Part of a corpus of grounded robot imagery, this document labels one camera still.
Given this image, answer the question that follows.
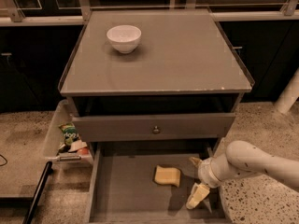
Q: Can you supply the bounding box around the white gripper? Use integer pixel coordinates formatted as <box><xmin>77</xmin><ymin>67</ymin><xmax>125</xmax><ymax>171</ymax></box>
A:
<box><xmin>186</xmin><ymin>157</ymin><xmax>221</xmax><ymax>209</ymax></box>

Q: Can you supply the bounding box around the yellow sponge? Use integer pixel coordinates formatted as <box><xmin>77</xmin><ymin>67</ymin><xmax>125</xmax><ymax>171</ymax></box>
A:
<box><xmin>154</xmin><ymin>165</ymin><xmax>181</xmax><ymax>188</ymax></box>

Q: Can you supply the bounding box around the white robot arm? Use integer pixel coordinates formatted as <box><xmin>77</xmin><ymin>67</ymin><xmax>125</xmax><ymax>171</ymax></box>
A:
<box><xmin>186</xmin><ymin>140</ymin><xmax>299</xmax><ymax>209</ymax></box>

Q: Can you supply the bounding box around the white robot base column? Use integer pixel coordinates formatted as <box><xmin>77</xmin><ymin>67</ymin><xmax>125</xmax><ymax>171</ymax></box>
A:
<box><xmin>275</xmin><ymin>75</ymin><xmax>299</xmax><ymax>114</ymax></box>

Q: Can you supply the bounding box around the round metal drawer knob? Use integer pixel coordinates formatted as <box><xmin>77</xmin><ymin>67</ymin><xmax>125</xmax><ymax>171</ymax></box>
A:
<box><xmin>152</xmin><ymin>126</ymin><xmax>160</xmax><ymax>134</ymax></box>

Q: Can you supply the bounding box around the grey open middle drawer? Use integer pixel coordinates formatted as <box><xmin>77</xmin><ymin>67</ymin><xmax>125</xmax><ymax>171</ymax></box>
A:
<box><xmin>84</xmin><ymin>140</ymin><xmax>231</xmax><ymax>224</ymax></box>

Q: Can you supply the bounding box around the grey drawer cabinet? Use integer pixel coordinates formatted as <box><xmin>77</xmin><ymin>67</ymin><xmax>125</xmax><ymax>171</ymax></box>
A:
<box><xmin>57</xmin><ymin>8</ymin><xmax>255</xmax><ymax>224</ymax></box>

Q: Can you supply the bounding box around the grey top drawer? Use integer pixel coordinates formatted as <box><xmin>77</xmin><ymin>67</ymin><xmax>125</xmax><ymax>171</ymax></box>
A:
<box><xmin>72</xmin><ymin>113</ymin><xmax>235</xmax><ymax>142</ymax></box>

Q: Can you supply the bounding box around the white and red packet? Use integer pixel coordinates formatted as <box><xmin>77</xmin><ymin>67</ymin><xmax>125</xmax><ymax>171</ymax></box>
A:
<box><xmin>58</xmin><ymin>140</ymin><xmax>89</xmax><ymax>155</ymax></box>

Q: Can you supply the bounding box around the green snack bag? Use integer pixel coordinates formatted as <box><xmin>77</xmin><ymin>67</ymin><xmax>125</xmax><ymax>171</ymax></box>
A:
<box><xmin>59</xmin><ymin>123</ymin><xmax>79</xmax><ymax>146</ymax></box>

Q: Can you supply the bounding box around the clear plastic bin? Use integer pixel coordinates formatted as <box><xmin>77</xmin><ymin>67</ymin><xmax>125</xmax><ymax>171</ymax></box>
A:
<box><xmin>43</xmin><ymin>100</ymin><xmax>93</xmax><ymax>165</ymax></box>

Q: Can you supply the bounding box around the black pole on floor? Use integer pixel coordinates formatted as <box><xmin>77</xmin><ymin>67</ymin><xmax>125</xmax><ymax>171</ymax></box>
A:
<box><xmin>22</xmin><ymin>161</ymin><xmax>53</xmax><ymax>224</ymax></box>

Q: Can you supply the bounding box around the white ceramic bowl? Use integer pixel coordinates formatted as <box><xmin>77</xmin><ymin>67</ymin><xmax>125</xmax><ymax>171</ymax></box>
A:
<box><xmin>107</xmin><ymin>25</ymin><xmax>142</xmax><ymax>54</ymax></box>

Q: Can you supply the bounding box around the white metal railing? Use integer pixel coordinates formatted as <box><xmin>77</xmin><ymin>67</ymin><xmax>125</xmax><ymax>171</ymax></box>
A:
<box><xmin>1</xmin><ymin>0</ymin><xmax>299</xmax><ymax>26</ymax></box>

